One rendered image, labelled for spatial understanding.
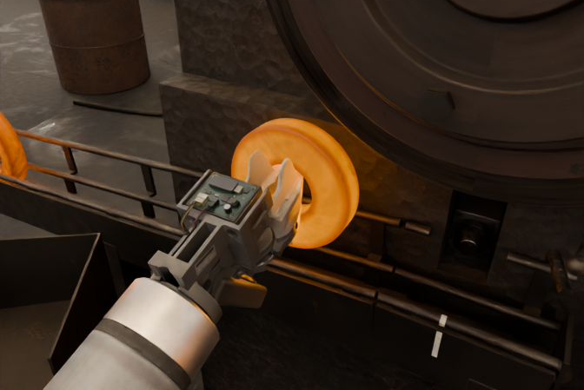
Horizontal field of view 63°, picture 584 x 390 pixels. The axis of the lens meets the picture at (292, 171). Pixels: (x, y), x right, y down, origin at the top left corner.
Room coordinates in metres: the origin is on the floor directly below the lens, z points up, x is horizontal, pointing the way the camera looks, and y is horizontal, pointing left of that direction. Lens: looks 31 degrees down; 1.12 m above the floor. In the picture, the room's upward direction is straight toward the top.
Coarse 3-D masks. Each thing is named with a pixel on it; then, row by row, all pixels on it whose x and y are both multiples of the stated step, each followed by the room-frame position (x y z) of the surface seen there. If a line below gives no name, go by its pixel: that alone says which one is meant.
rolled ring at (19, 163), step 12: (0, 120) 0.81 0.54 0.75; (0, 132) 0.79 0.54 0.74; (12, 132) 0.81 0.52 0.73; (0, 144) 0.79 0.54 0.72; (12, 144) 0.79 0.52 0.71; (0, 156) 0.79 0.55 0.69; (12, 156) 0.78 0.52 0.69; (24, 156) 0.80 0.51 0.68; (0, 168) 0.85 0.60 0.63; (12, 168) 0.78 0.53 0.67; (24, 168) 0.80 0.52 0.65
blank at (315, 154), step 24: (288, 120) 0.49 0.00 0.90; (240, 144) 0.49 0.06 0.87; (264, 144) 0.48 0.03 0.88; (288, 144) 0.46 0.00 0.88; (312, 144) 0.45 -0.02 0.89; (336, 144) 0.46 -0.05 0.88; (240, 168) 0.49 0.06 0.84; (312, 168) 0.44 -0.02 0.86; (336, 168) 0.43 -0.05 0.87; (312, 192) 0.44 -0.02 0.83; (336, 192) 0.43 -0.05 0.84; (312, 216) 0.44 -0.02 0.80; (336, 216) 0.43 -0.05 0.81; (312, 240) 0.44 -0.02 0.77
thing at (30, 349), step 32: (0, 256) 0.50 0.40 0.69; (32, 256) 0.50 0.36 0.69; (64, 256) 0.51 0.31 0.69; (96, 256) 0.48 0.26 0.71; (0, 288) 0.50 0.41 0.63; (32, 288) 0.50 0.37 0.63; (64, 288) 0.51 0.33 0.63; (96, 288) 0.46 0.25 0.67; (0, 320) 0.48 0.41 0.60; (32, 320) 0.47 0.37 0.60; (64, 320) 0.36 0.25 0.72; (96, 320) 0.43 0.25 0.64; (0, 352) 0.42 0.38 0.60; (32, 352) 0.42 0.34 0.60; (64, 352) 0.34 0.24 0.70; (0, 384) 0.37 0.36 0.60; (32, 384) 0.37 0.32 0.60
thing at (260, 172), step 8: (256, 152) 0.44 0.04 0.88; (256, 160) 0.44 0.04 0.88; (264, 160) 0.45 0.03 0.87; (248, 168) 0.43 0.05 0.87; (256, 168) 0.44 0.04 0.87; (264, 168) 0.45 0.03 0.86; (272, 168) 0.46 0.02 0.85; (248, 176) 0.43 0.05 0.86; (256, 176) 0.44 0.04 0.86; (264, 176) 0.45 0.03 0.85; (272, 176) 0.46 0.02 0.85; (256, 184) 0.44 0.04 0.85; (264, 184) 0.44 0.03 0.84; (272, 184) 0.45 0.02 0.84; (272, 192) 0.45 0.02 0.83
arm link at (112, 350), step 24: (96, 336) 0.25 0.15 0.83; (120, 336) 0.24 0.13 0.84; (72, 360) 0.23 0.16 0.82; (96, 360) 0.23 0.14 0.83; (120, 360) 0.23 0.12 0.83; (144, 360) 0.23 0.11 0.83; (168, 360) 0.24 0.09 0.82; (48, 384) 0.22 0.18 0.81; (72, 384) 0.21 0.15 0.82; (96, 384) 0.21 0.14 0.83; (120, 384) 0.21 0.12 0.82; (144, 384) 0.22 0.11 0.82; (168, 384) 0.23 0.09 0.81
